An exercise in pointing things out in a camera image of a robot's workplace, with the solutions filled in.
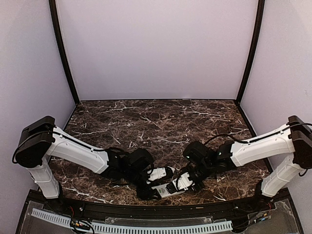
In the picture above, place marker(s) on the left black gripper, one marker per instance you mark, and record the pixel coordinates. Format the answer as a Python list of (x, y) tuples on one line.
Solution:
[(146, 194)]

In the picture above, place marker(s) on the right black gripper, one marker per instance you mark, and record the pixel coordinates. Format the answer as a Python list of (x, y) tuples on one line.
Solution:
[(198, 187)]

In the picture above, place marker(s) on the white remote control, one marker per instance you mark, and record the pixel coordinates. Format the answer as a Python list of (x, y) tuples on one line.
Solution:
[(165, 190)]

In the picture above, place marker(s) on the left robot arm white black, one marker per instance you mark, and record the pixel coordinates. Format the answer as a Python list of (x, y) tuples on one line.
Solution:
[(43, 139)]

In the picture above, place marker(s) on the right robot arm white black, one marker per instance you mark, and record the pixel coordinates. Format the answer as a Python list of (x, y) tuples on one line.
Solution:
[(293, 139)]

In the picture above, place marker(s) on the clear acrylic plate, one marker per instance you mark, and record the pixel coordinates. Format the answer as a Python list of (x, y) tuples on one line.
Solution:
[(158, 222)]

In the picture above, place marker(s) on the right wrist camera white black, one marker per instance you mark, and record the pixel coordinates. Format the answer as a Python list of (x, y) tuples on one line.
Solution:
[(180, 184)]

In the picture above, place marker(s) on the white slotted cable duct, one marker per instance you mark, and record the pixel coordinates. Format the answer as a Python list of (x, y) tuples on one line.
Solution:
[(102, 228)]

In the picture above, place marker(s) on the black front rail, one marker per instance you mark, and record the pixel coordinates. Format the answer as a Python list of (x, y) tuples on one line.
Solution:
[(236, 209)]

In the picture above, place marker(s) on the right black frame post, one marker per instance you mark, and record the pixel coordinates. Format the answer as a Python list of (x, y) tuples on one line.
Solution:
[(252, 51)]

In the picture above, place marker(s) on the black frame post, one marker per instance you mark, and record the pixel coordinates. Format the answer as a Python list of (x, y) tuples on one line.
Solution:
[(61, 50), (252, 51)]

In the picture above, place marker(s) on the left black frame post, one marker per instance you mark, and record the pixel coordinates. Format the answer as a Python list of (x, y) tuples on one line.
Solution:
[(61, 50)]

